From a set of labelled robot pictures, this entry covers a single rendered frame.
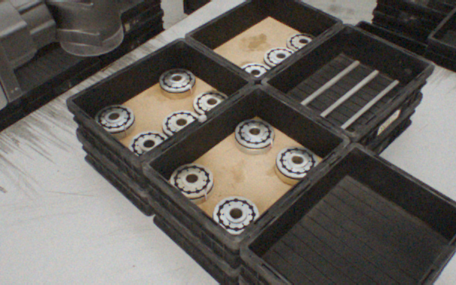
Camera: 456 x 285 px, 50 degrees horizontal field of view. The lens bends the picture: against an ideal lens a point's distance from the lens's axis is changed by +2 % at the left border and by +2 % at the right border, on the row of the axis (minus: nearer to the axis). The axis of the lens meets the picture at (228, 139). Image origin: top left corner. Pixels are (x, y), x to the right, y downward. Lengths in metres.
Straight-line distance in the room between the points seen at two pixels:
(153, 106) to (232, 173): 0.33
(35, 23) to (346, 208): 0.82
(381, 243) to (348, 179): 0.18
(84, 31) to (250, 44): 1.06
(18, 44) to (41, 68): 1.81
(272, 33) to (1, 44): 1.21
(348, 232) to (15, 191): 0.87
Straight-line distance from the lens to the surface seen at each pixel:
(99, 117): 1.33
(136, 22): 2.33
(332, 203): 1.17
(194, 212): 1.01
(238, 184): 1.18
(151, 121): 1.34
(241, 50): 1.57
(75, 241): 1.29
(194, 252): 1.19
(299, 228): 1.12
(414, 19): 2.67
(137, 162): 1.11
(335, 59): 1.57
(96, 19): 0.58
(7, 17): 0.55
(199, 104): 1.33
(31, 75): 2.34
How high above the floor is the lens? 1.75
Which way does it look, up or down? 46 degrees down
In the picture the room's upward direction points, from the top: 1 degrees clockwise
